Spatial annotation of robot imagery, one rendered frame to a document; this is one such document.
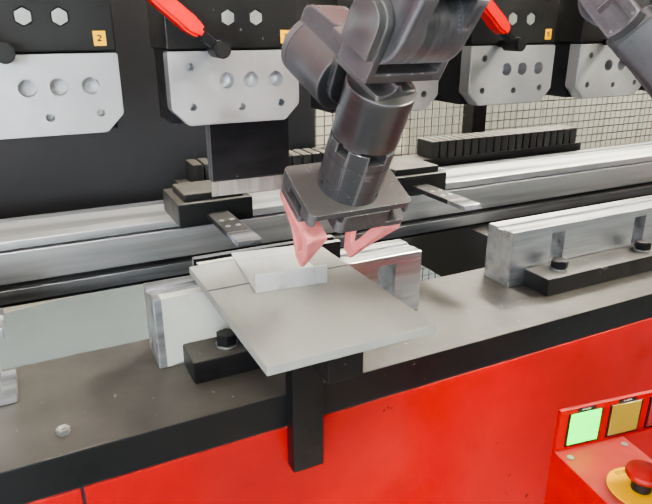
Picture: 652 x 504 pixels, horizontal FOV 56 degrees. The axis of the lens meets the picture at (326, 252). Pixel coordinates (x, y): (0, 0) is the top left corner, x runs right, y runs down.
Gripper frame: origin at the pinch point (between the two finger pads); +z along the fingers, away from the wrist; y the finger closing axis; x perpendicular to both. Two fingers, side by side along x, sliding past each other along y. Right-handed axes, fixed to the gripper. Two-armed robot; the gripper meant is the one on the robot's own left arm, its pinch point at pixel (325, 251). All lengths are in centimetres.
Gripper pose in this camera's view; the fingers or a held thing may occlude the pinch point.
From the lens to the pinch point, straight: 61.0
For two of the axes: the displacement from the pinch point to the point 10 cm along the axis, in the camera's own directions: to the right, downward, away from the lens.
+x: 4.0, 7.3, -5.5
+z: -2.2, 6.6, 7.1
